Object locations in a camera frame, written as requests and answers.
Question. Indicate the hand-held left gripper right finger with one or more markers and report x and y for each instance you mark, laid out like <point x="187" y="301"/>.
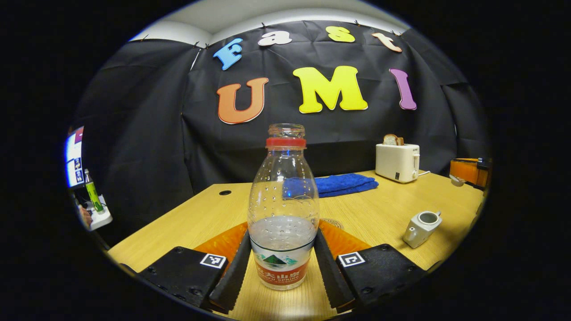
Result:
<point x="328" y="276"/>

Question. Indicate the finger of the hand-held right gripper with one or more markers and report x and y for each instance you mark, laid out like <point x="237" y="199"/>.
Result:
<point x="466" y="169"/>

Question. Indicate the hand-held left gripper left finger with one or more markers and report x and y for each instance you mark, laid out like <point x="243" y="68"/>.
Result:
<point x="232" y="281"/>

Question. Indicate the round wooden coaster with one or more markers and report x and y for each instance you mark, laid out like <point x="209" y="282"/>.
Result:
<point x="332" y="223"/>

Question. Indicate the white ceramic teacup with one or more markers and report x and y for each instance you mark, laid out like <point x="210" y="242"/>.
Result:
<point x="419" y="229"/>

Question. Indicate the clear plastic water bottle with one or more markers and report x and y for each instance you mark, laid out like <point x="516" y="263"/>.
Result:
<point x="283" y="200"/>

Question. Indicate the green drink bottle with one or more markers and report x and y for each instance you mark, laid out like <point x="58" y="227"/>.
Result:
<point x="93" y="194"/>

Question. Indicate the white toaster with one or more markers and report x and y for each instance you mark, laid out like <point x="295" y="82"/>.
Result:
<point x="396" y="162"/>

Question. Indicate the bread slice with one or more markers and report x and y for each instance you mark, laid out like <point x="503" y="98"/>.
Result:
<point x="392" y="140"/>

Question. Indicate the folded blue towel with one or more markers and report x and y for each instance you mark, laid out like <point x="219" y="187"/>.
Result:
<point x="345" y="185"/>

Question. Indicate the white side table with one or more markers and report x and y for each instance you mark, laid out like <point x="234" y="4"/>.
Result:
<point x="101" y="218"/>

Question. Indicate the black backdrop cloth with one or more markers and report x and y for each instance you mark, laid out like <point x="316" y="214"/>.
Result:
<point x="147" y="133"/>

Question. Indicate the computer monitor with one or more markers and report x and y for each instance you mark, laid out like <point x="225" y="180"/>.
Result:
<point x="73" y="158"/>

